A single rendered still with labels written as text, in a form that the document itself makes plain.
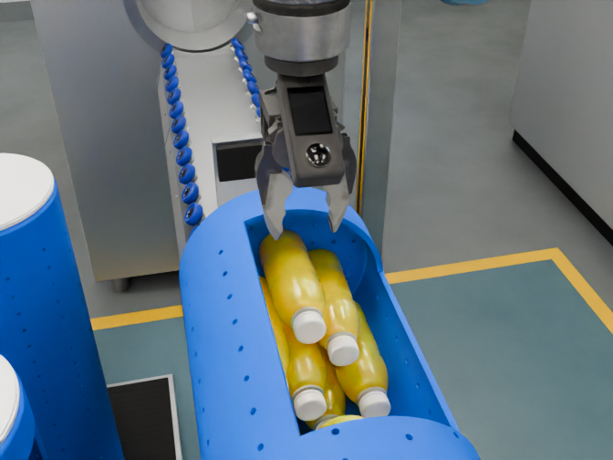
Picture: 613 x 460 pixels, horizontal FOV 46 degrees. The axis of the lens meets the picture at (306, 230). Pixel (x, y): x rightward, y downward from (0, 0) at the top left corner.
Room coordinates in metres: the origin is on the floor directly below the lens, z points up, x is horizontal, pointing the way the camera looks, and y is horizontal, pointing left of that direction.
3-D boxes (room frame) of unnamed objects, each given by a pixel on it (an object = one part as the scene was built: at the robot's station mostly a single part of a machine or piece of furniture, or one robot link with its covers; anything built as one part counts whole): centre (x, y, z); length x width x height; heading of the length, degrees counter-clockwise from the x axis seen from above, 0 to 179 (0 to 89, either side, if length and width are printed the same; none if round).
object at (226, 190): (1.21, 0.13, 1.00); 0.10 x 0.04 x 0.15; 103
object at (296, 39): (0.65, 0.01, 1.51); 0.10 x 0.09 x 0.05; 103
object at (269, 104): (0.66, 0.01, 1.43); 0.09 x 0.08 x 0.12; 13
